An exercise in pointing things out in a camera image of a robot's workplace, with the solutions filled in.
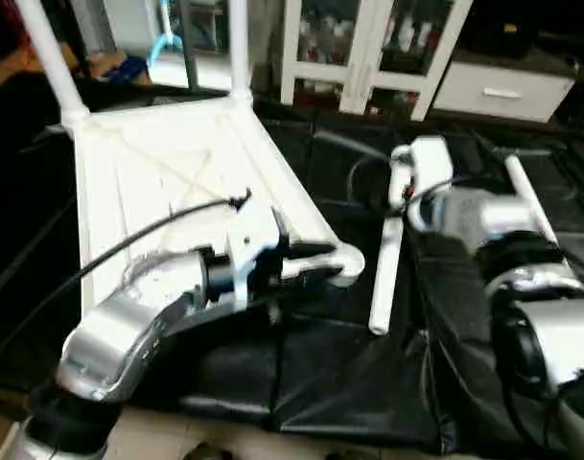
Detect grey metal pole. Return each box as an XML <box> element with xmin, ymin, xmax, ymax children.
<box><xmin>180</xmin><ymin>0</ymin><xmax>202</xmax><ymax>93</ymax></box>

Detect blue cardboard box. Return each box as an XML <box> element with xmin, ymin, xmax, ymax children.
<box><xmin>98</xmin><ymin>55</ymin><xmax>150</xmax><ymax>86</ymax></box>

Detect red wire bundle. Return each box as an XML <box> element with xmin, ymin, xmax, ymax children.
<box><xmin>12</xmin><ymin>8</ymin><xmax>37</xmax><ymax>60</ymax></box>

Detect white plastic table leg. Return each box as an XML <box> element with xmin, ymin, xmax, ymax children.
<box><xmin>13</xmin><ymin>0</ymin><xmax>93</xmax><ymax>131</ymax></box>
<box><xmin>502</xmin><ymin>151</ymin><xmax>563</xmax><ymax>246</ymax></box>
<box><xmin>226</xmin><ymin>0</ymin><xmax>257</xmax><ymax>105</ymax></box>
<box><xmin>367</xmin><ymin>144</ymin><xmax>413</xmax><ymax>337</ymax></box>

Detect white low drawer unit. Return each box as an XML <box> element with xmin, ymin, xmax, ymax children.
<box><xmin>431</xmin><ymin>58</ymin><xmax>577</xmax><ymax>125</ymax></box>

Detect black work mat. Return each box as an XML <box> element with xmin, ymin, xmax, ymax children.
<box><xmin>0</xmin><ymin>81</ymin><xmax>584</xmax><ymax>451</ymax></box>

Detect white glass-door cabinet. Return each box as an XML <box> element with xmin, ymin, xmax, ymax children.
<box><xmin>279</xmin><ymin>0</ymin><xmax>476</xmax><ymax>122</ymax></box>

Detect white plastic table top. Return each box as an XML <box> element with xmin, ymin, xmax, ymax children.
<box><xmin>71</xmin><ymin>94</ymin><xmax>367</xmax><ymax>319</ymax></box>

